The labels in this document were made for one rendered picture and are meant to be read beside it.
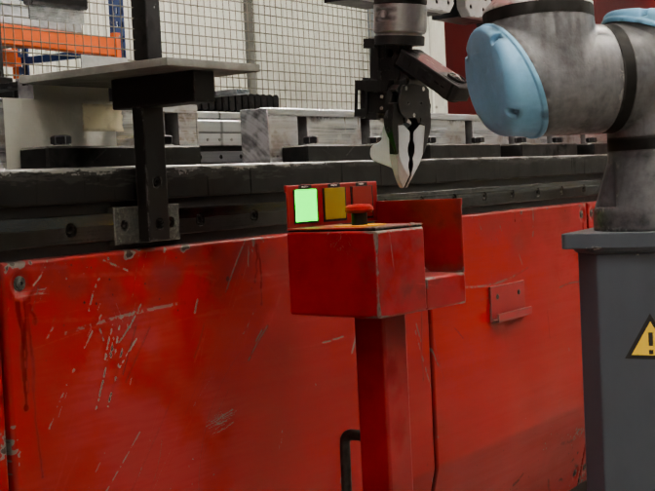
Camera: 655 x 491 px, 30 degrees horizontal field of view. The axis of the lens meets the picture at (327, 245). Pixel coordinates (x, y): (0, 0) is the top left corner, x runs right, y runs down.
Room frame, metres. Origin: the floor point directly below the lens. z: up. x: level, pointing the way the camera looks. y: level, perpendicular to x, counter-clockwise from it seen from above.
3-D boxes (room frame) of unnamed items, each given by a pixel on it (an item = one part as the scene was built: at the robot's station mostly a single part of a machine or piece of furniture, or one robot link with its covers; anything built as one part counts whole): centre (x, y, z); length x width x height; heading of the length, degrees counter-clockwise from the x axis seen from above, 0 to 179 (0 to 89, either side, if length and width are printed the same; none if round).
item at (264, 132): (2.74, -0.37, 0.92); 1.67 x 0.06 x 0.10; 145
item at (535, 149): (2.82, -0.50, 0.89); 0.30 x 0.05 x 0.03; 145
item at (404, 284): (1.71, -0.07, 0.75); 0.20 x 0.16 x 0.18; 139
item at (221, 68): (1.62, 0.24, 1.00); 0.26 x 0.18 x 0.01; 55
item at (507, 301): (2.45, -0.36, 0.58); 0.15 x 0.02 x 0.07; 145
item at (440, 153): (2.49, -0.27, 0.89); 0.30 x 0.05 x 0.03; 145
